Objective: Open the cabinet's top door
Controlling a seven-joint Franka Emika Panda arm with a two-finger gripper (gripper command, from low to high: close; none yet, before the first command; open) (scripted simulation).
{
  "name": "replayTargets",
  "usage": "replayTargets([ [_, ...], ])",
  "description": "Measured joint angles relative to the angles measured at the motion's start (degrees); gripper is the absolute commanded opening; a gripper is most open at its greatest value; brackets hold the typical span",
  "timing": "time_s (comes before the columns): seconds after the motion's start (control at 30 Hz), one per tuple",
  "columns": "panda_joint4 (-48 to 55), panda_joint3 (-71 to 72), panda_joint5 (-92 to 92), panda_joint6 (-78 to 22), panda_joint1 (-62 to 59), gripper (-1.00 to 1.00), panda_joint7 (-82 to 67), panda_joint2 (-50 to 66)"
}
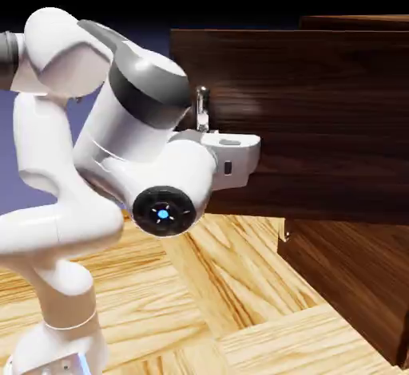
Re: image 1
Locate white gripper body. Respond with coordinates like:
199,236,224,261
204,129,262,191

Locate dark wooden cabinet door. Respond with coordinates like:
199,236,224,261
276,219,409,370
169,27,409,225

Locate dark wooden cabinet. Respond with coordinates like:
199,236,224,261
276,14,409,370

